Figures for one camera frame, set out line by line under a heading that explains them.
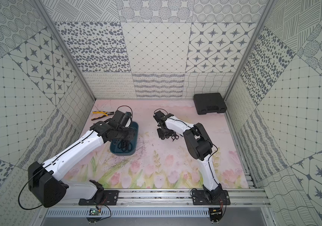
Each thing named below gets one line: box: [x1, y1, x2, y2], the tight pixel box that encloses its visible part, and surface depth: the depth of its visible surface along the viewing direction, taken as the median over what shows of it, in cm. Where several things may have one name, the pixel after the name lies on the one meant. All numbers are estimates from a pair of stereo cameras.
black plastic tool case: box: [193, 92, 227, 115], surface depth 119 cm
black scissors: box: [117, 139, 133, 153], surface depth 95 cm
